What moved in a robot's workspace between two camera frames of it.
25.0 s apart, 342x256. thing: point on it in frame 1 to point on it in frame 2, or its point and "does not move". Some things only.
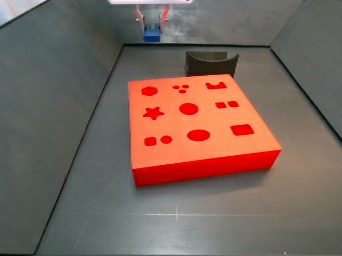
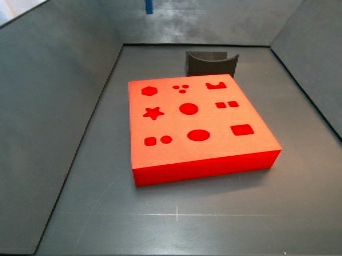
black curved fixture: x=209 y=63 does not move
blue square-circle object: x=151 y=32 to x=149 y=4
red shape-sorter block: x=195 y=130 does not move
